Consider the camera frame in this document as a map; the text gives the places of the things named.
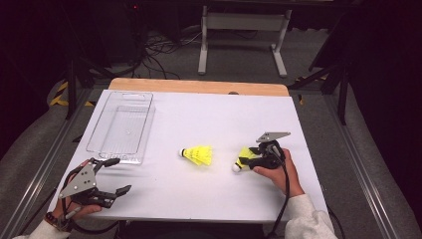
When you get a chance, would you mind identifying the aluminium floor rail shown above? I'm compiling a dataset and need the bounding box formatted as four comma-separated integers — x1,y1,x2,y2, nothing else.
0,88,101,239
322,94,399,239

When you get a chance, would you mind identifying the black metal stand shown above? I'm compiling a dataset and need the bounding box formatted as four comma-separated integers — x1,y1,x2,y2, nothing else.
288,63,352,126

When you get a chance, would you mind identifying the person's right hand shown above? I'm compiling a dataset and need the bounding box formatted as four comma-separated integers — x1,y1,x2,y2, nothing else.
253,147,306,199

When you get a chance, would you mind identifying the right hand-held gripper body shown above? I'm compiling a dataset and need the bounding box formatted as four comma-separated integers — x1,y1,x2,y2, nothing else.
255,131,292,170

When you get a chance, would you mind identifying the black tripod stand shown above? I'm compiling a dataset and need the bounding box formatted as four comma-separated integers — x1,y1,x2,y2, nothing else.
64,56,117,120

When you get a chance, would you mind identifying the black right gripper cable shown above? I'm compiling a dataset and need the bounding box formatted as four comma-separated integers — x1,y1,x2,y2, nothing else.
264,140,292,239

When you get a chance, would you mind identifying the white table board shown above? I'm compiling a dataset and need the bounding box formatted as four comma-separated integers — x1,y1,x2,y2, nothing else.
47,89,331,224

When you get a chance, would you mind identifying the black cable beside table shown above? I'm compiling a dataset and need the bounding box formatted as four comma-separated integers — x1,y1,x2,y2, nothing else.
326,205,346,239

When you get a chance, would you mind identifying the beaded wrist bracelet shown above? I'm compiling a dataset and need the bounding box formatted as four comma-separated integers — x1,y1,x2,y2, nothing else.
44,212,73,233

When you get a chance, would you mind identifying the person's left hand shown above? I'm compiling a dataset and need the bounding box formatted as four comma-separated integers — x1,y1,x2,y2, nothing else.
52,197,104,223

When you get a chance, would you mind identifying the yellow black hazard tape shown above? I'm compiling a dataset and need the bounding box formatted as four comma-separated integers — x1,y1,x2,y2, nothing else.
49,81,97,108

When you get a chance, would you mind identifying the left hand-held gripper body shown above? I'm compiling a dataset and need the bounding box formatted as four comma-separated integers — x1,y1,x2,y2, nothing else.
58,158,118,209

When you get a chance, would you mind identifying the black floor cable bundle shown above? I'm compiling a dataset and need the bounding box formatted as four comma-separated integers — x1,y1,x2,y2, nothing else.
130,29,203,81

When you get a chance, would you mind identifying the white metal stand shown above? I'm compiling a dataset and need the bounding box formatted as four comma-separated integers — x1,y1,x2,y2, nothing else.
197,4,294,79

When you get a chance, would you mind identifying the clear plastic container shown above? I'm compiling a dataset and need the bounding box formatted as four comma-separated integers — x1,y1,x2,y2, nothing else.
86,91,157,166

